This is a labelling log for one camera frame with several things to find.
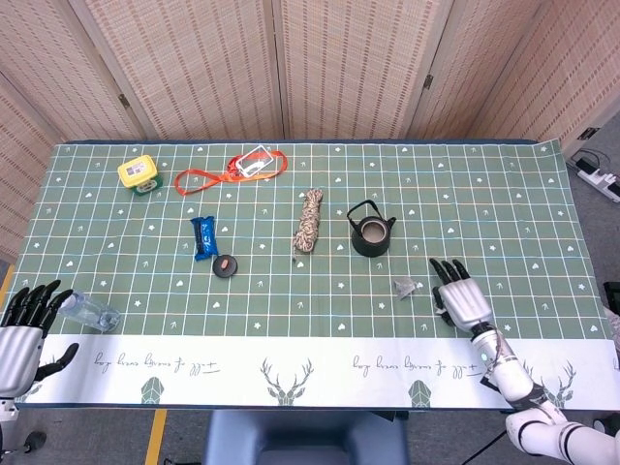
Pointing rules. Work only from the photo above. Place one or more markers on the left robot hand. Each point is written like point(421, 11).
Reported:
point(17, 339)

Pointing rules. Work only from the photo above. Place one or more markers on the white power strip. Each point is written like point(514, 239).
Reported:
point(600, 181)

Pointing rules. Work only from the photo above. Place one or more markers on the green grid deer tablecloth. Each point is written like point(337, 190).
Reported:
point(310, 300)

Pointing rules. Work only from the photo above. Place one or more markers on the clear plastic bottle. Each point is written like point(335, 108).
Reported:
point(89, 312)

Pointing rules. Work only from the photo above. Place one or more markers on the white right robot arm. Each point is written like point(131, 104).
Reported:
point(513, 378)

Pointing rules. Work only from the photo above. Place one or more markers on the black caster wheel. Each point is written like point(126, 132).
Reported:
point(35, 441)

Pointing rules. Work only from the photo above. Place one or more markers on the black teapot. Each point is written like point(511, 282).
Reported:
point(370, 247)

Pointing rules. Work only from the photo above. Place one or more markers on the grey tea bag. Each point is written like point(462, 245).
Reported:
point(404, 288)

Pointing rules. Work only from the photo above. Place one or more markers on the small black round lid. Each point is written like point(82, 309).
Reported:
point(225, 267)

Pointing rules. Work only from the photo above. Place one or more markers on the woven folding screen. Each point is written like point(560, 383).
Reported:
point(203, 68)

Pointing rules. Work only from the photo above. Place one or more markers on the clear badge holder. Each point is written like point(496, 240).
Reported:
point(254, 162)

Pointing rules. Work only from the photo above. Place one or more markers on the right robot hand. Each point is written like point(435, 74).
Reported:
point(465, 302)

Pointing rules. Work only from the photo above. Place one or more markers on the blue grey chair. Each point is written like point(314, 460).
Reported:
point(305, 436)

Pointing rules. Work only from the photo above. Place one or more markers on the yellow-lidded green tub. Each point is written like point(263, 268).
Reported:
point(138, 172)

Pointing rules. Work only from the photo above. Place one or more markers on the blue snack packet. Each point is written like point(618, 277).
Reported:
point(205, 237)

